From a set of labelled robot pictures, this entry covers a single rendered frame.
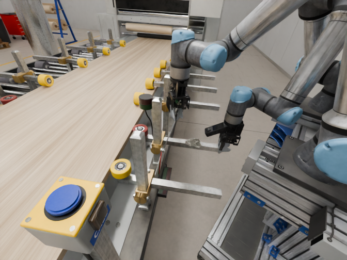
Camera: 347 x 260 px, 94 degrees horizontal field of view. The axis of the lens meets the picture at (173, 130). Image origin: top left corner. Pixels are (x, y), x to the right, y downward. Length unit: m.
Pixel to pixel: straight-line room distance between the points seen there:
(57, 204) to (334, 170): 0.49
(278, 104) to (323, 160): 0.32
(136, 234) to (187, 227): 0.82
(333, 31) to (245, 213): 1.19
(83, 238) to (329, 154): 0.45
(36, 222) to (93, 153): 0.54
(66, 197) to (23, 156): 0.67
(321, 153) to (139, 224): 0.66
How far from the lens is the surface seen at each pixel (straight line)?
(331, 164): 0.47
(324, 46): 0.72
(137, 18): 3.33
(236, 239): 1.37
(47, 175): 0.78
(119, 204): 0.94
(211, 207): 1.66
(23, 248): 0.66
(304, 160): 0.67
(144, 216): 0.80
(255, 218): 1.49
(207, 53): 0.52
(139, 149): 0.50
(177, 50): 0.59
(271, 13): 0.58
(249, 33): 0.60
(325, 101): 1.08
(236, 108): 0.71
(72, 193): 0.26
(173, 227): 1.53
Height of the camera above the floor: 1.43
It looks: 38 degrees down
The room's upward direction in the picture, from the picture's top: 4 degrees clockwise
